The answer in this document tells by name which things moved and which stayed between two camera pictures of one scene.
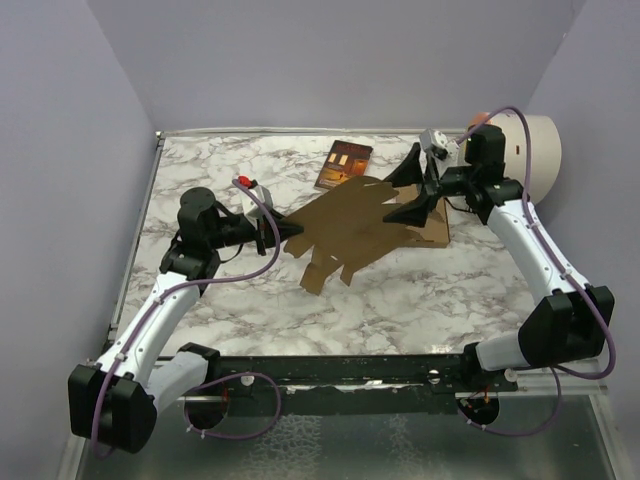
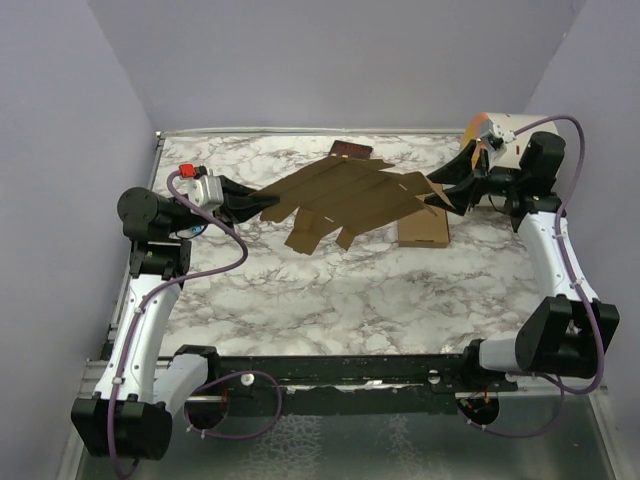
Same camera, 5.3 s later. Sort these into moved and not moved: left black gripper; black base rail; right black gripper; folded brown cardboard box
Moved: left black gripper; right black gripper
Not moved: black base rail; folded brown cardboard box
